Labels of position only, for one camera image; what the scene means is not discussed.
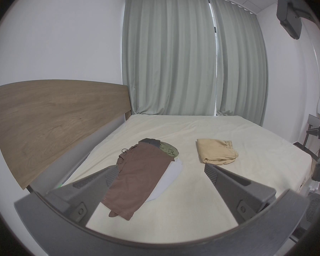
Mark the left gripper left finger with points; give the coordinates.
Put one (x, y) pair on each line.
(82, 193)

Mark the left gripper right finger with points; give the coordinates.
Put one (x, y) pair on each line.
(242, 196)

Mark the beige shorts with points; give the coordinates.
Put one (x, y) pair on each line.
(213, 151)

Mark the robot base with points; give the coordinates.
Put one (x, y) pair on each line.
(313, 209)

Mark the bed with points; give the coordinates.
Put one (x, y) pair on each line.
(229, 132)

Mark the brown garment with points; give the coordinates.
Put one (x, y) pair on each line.
(138, 180)

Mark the white garment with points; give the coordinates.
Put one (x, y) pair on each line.
(170, 181)

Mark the dark grey garment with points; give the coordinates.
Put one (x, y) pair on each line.
(149, 149)

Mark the green garment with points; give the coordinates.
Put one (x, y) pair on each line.
(169, 156)

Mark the pale green curtain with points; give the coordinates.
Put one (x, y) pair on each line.
(240, 63)
(168, 57)

